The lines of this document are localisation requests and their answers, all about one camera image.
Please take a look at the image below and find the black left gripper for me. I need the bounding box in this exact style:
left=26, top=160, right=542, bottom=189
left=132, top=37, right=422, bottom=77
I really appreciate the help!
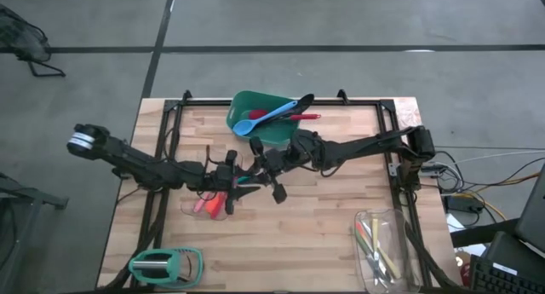
left=206, top=149, right=261, bottom=215

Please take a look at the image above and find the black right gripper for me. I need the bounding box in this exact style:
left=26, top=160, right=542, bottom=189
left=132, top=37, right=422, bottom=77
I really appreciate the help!
left=246, top=135, right=301, bottom=205

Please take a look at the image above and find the small red silicone spatula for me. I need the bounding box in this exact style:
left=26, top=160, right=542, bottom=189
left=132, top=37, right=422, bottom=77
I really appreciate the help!
left=209, top=191, right=229, bottom=221

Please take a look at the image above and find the blue silicone spoon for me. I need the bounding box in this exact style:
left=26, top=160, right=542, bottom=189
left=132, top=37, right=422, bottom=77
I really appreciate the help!
left=232, top=100, right=299, bottom=137

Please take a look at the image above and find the black kitchen utensil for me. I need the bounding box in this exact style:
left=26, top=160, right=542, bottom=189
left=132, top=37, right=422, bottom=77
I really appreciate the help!
left=272, top=93, right=315, bottom=121

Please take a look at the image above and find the orange-handled knife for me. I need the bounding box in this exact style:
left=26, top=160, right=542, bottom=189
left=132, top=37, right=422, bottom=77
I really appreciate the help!
left=355, top=220, right=382, bottom=282

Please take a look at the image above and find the green-handled knife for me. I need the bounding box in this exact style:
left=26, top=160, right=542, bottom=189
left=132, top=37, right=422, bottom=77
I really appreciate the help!
left=352, top=228, right=380, bottom=286

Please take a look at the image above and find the yellow-handled knife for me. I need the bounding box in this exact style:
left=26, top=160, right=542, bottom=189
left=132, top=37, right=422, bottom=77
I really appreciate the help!
left=370, top=218, right=380, bottom=265

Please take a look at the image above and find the teal plastic bin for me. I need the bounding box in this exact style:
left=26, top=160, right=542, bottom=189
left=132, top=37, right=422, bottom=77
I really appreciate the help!
left=225, top=89, right=303, bottom=148

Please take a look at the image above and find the crumpled clear plastic bag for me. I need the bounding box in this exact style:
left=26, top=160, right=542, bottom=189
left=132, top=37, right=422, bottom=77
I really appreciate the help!
left=393, top=98, right=422, bottom=131

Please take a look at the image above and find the black power brick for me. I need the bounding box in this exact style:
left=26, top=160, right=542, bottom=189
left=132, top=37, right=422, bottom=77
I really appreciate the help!
left=445, top=194, right=485, bottom=214

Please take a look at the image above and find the black metal cart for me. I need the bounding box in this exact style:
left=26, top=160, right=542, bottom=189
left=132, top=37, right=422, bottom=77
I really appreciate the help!
left=0, top=172, right=69, bottom=294

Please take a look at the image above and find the black keyboard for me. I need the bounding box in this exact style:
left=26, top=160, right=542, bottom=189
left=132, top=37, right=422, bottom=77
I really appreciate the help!
left=468, top=254, right=545, bottom=294

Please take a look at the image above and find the black mesh chair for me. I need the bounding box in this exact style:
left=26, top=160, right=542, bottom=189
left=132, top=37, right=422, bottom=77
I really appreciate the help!
left=0, top=3, right=66, bottom=78

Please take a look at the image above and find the dark laptop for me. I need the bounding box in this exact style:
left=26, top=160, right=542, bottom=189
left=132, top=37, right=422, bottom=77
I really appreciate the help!
left=513, top=161, right=545, bottom=255

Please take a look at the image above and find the teal frame with steel roller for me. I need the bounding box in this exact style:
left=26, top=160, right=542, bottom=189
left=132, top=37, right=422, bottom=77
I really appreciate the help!
left=127, top=246, right=205, bottom=290

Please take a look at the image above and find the cream-handled knife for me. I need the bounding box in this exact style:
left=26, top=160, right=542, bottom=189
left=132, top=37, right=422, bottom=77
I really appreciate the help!
left=374, top=242, right=403, bottom=281

